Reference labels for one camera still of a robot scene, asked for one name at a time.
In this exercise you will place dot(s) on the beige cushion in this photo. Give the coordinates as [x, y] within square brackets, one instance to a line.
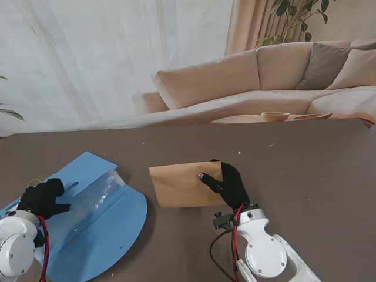
[358, 70]

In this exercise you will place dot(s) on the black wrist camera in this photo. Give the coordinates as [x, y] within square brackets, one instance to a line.
[223, 221]
[40, 239]

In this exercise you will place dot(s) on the wooden bowl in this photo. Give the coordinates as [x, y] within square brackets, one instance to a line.
[274, 117]

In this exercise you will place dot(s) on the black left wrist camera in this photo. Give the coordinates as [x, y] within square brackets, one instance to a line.
[40, 239]

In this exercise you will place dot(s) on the white sheer curtain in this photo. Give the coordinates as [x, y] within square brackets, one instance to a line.
[102, 58]

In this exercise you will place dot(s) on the brown kraft paper envelope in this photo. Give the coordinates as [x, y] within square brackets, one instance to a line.
[176, 188]

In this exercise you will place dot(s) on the blue plastic file folder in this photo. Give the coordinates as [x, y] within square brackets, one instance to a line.
[102, 229]

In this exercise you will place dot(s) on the dark green plant leaves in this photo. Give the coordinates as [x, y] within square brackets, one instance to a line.
[13, 114]

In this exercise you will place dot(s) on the tall green leafy plant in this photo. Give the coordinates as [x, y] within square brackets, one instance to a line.
[283, 7]

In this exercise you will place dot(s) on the flat wooden plate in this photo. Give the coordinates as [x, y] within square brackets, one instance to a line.
[312, 116]

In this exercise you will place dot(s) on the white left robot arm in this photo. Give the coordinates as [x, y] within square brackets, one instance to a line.
[14, 246]

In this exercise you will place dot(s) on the beige pleated curtain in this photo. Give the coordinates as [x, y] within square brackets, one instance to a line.
[249, 26]

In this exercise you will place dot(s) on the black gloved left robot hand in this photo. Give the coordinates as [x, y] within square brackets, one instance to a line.
[41, 199]

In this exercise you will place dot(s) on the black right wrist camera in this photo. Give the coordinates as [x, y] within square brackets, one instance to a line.
[223, 221]

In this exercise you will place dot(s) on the beige sofa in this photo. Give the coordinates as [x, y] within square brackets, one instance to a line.
[211, 79]

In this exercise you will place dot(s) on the wooden coffee table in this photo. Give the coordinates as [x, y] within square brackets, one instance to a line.
[241, 118]

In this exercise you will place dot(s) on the grey cushion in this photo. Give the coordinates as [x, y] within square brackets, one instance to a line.
[323, 67]

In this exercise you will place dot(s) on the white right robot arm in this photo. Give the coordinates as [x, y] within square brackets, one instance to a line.
[264, 255]

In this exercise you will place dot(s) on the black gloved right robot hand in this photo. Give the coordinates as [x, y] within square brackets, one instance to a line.
[233, 188]

